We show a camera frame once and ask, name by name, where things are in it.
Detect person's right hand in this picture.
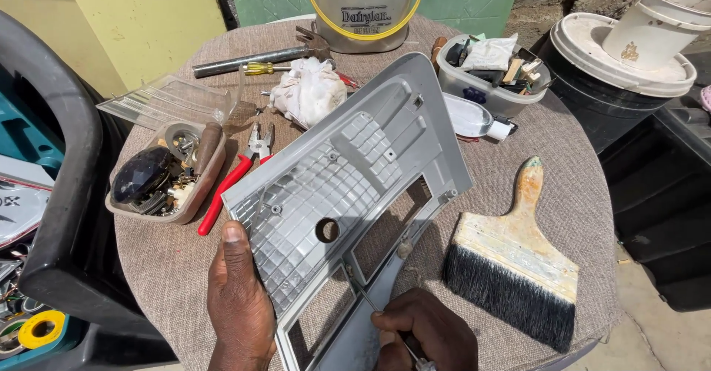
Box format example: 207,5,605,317
370,288,480,371

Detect person's left hand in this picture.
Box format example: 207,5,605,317
207,220,277,358

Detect thin metal screwdriver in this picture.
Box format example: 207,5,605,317
346,265,438,371

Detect grey plastic panel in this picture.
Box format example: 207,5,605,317
221,52,474,371

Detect wide black-bristle paint brush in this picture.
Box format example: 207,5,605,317
441,156,580,354

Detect beige tray of small parts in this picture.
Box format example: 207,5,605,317
104,120,228,225

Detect crumpled white cloth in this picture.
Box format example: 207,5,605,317
269,57,348,131

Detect clear tub of tools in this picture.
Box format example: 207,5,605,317
436,33,553,119

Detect brown woven table cloth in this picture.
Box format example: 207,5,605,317
111,14,623,371

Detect round metal disc part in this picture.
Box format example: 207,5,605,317
166,124,201,162

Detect white pouch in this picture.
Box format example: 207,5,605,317
461,33,518,72

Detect dark faceted dome knob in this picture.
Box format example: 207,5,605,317
111,147,174,204

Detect black barrel with white lid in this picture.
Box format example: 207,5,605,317
536,12,698,155

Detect black plastic crate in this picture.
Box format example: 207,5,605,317
600,54,711,313

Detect clear ribbed plastic cover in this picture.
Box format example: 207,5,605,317
96,66,248,133

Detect black tool bin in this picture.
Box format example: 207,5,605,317
0,10,178,371

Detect yellow tape roll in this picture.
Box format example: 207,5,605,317
18,310,66,350

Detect white plastic bucket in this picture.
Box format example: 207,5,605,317
601,0,711,72

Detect red-handled pliers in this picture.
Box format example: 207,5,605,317
197,122,276,237

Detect red-handled screwdriver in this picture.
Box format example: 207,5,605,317
335,71,363,90

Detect brown wooden-handled tool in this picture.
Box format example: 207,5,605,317
193,122,223,177

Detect round wooden handle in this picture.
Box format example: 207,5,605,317
430,37,448,74

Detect yellow-handled screwdriver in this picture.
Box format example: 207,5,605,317
243,60,336,77

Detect hammer with metal handle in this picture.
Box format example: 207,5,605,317
191,25,334,80

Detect beige bucket with yellow handle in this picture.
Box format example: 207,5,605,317
303,0,427,55

